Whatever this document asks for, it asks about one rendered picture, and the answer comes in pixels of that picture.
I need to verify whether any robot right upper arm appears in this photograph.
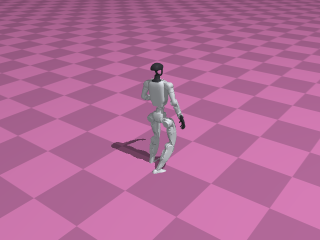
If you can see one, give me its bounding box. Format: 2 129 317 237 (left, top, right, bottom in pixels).
164 82 177 106

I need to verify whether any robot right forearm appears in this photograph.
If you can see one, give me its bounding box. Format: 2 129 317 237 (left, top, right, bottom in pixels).
173 99 183 119

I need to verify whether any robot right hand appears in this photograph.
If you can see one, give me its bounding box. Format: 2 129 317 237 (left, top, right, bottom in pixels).
179 115 185 129

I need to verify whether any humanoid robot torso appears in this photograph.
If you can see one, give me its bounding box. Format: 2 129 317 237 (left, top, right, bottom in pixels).
148 77 169 123

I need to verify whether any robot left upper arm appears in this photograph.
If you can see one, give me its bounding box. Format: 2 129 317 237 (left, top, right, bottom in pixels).
141 79 150 100

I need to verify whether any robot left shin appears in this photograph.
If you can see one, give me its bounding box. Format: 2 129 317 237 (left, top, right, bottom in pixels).
149 136 160 163

